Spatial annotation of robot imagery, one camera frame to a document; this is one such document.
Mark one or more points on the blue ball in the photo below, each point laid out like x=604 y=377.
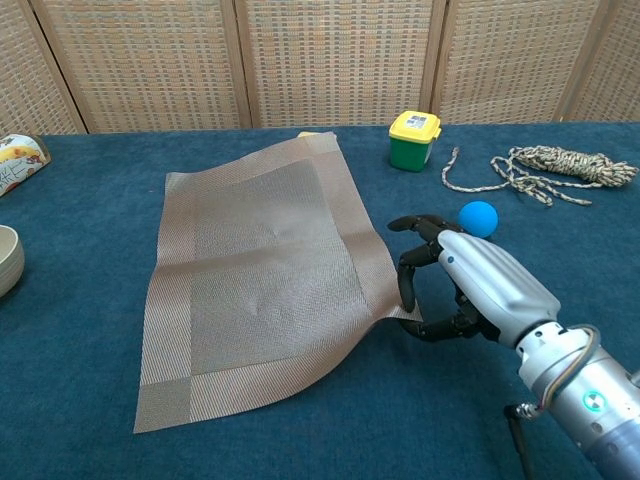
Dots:
x=480 y=215

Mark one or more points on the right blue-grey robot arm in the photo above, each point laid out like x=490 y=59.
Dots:
x=590 y=400

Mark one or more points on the brown woven placemat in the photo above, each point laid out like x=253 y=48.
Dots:
x=275 y=275

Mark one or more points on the blue carpet table cover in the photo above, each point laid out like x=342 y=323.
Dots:
x=75 y=325

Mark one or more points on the cream bowl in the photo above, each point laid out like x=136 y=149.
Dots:
x=10 y=265

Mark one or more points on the yellow sponge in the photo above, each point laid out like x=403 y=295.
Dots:
x=307 y=134

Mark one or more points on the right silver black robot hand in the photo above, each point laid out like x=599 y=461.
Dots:
x=495 y=285

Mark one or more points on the tea bottle with label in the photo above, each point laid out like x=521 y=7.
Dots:
x=20 y=160

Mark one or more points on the green container yellow lid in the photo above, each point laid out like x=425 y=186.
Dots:
x=410 y=150

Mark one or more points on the woven bamboo screen panel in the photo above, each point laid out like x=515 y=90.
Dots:
x=25 y=75
x=615 y=75
x=510 y=60
x=340 y=60
x=150 y=65

